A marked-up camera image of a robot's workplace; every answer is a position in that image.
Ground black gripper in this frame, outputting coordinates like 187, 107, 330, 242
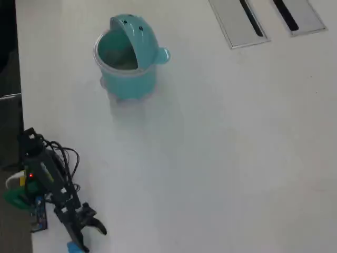
54, 201, 108, 253

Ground blue lego block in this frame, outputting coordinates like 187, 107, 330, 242
66, 241, 85, 253

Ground teal whale-shaped bin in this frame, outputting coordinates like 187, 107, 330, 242
92, 13, 172, 101

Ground blue circuit board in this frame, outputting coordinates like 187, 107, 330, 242
30, 196, 48, 233

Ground green table clamp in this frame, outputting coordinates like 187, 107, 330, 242
3, 181, 40, 209

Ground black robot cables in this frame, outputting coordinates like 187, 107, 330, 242
42, 140, 81, 194

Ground white cable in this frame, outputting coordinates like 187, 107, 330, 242
5, 170, 26, 189

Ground silver table cable plate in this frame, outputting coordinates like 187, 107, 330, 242
272, 0, 328, 37
209, 0, 271, 50

